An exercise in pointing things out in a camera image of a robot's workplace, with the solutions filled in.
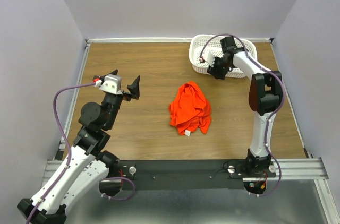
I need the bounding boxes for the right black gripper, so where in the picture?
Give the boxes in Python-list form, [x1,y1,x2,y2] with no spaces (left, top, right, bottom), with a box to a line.
[206,55,231,81]

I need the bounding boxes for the orange t-shirt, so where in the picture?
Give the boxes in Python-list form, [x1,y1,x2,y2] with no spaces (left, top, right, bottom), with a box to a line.
[168,81,212,136]

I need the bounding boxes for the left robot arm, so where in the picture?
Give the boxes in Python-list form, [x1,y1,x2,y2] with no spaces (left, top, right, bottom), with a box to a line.
[17,70,140,223]

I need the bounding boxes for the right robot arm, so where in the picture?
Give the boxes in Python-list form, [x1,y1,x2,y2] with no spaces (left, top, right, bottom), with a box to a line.
[200,34,285,177]

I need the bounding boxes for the white perforated plastic basket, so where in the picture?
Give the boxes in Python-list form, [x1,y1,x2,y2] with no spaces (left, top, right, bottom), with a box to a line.
[189,35,258,79]

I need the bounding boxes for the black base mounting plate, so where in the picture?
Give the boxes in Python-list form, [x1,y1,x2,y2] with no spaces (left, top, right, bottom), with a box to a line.
[99,159,276,196]

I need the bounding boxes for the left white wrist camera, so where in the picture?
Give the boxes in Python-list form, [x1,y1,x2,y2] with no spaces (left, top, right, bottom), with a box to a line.
[99,74,123,95]

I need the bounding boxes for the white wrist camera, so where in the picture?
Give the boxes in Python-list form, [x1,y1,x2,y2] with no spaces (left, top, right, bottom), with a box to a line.
[199,51,215,67]
[99,74,123,95]

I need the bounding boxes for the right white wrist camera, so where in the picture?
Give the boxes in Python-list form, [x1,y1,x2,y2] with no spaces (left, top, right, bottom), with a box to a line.
[199,51,215,67]

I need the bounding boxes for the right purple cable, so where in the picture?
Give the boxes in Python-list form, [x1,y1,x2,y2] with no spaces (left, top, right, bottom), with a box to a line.
[199,33,287,198]

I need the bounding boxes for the purple cable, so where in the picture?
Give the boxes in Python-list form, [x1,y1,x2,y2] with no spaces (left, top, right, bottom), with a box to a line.
[25,82,137,224]
[199,33,287,198]

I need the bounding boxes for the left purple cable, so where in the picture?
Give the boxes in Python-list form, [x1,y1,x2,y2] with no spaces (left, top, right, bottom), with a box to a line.
[25,82,137,224]

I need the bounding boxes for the aluminium frame rail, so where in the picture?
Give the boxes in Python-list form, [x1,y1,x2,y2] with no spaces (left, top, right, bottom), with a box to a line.
[41,38,340,224]

